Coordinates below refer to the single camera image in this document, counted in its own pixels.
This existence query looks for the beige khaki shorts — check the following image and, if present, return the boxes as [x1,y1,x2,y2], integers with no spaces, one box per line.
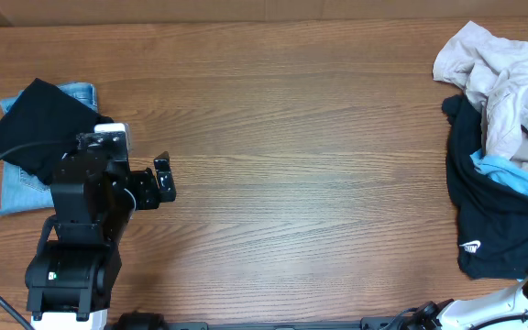
[433,22,528,171]

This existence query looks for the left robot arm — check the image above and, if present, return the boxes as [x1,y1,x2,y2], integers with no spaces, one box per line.
[26,131,176,329]

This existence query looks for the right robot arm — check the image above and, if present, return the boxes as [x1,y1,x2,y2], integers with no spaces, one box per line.
[401,269,528,330]

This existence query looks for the folded black garment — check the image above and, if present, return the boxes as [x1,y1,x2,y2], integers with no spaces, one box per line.
[0,79,113,185]

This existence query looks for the folded blue denim jeans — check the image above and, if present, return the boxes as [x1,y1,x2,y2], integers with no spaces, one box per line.
[0,82,98,216]

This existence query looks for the light blue shirt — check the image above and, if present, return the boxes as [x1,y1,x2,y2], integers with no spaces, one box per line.
[470,149,528,196]

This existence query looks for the black Nike t-shirt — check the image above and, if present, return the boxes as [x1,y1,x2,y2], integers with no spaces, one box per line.
[442,95,528,279]

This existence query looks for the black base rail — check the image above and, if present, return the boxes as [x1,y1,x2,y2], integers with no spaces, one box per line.
[107,311,430,330]

